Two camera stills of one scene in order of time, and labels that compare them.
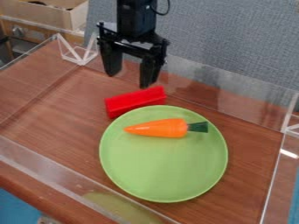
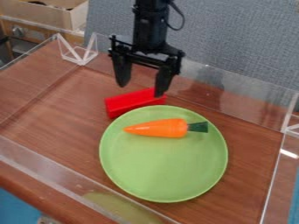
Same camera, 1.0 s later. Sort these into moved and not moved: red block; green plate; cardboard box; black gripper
Moved: black gripper
Not moved: red block; green plate; cardboard box
